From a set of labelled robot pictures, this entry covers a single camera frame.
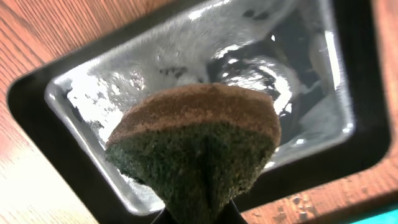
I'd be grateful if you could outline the blue plastic tray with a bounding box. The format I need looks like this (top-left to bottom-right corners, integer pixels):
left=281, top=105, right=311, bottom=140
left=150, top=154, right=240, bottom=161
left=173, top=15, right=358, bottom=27
left=352, top=210, right=398, bottom=224

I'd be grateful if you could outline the black water basin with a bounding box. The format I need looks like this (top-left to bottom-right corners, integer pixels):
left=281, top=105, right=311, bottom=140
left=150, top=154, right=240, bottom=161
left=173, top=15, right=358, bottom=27
left=7, top=1, right=391, bottom=223

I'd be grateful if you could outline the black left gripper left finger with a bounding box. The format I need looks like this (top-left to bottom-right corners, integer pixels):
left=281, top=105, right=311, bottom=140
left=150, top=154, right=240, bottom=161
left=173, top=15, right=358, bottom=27
left=151, top=208, right=170, bottom=224

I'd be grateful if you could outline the green yellow sponge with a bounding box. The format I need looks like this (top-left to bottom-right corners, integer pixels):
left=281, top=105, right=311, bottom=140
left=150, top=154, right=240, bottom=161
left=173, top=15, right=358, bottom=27
left=105, top=83, right=281, bottom=223

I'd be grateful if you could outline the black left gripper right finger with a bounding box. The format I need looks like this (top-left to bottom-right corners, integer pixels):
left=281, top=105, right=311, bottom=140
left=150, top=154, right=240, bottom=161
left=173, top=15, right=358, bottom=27
left=217, top=200, right=248, bottom=224

